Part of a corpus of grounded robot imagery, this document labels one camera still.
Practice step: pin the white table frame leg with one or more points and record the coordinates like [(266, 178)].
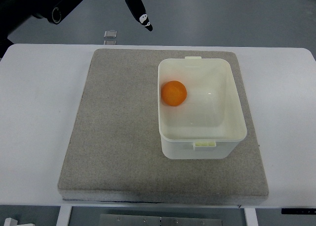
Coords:
[(251, 217), (64, 215)]

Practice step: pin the white table frame leg left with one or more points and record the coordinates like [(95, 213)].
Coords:
[(64, 215)]

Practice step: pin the grey foam mat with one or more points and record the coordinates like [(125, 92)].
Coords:
[(115, 152)]

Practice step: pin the black table control panel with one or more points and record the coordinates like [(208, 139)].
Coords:
[(298, 211)]

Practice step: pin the metal base plate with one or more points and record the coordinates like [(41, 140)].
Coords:
[(133, 220)]

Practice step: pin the small white block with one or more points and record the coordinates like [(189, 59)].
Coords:
[(10, 222)]

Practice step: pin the white table frame leg right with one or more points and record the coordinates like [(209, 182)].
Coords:
[(251, 217)]

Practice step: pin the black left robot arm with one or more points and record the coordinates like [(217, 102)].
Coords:
[(14, 12)]

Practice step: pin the orange fruit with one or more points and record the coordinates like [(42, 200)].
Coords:
[(173, 93)]

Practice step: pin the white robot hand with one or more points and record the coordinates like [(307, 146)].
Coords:
[(138, 11)]

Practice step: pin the white plastic box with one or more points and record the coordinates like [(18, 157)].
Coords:
[(210, 123)]

